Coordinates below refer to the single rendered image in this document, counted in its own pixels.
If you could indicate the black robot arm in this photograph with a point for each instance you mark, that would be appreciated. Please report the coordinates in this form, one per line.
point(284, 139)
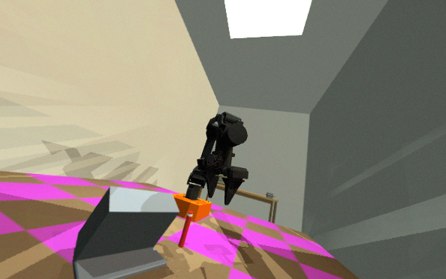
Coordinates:
point(229, 132)

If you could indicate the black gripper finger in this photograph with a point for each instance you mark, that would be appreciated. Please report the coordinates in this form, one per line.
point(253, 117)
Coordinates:
point(231, 187)
point(211, 182)

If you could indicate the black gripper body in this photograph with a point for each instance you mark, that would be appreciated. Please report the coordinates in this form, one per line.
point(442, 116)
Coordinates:
point(232, 172)

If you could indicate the dark cylindrical peg with red end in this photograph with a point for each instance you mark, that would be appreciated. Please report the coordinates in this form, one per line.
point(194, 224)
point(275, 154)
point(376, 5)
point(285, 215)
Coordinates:
point(185, 229)

